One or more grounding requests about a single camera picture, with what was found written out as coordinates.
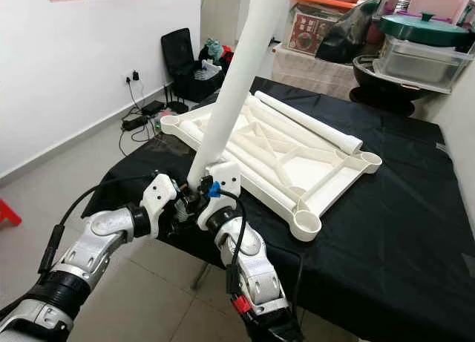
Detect grey electronic box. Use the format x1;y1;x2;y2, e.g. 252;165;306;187
156;112;177;133

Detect black power adapter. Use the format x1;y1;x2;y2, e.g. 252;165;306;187
142;100;168;115
122;114;153;131

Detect white plastic table top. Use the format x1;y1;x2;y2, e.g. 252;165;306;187
160;90;383;243

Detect black fabric bag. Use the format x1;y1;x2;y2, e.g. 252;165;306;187
171;56;235;104

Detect white crumpled plastic bag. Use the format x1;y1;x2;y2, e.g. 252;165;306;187
193;62;220;82

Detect red cloth item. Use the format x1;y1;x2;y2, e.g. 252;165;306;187
220;45;235;72

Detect black folding chair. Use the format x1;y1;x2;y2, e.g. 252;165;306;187
162;28;197;102

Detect beige cloth covered bench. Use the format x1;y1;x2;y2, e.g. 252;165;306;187
275;45;357;98

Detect red stool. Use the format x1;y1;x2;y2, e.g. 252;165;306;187
0;200;23;228

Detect black tablecloth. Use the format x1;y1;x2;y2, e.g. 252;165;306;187
82;76;475;342

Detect orange lidded storage box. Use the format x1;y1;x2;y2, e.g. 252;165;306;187
289;0;361;57

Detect black wok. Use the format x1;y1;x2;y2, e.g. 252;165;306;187
353;56;453;116

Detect glossy black bag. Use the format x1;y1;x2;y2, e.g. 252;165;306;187
315;0;390;62

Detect green pot with lid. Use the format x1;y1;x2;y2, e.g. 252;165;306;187
379;13;472;47

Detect red lidded plastic container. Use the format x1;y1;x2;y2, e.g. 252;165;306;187
408;0;465;22

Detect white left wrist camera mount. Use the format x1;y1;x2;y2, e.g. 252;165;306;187
140;173;179;239

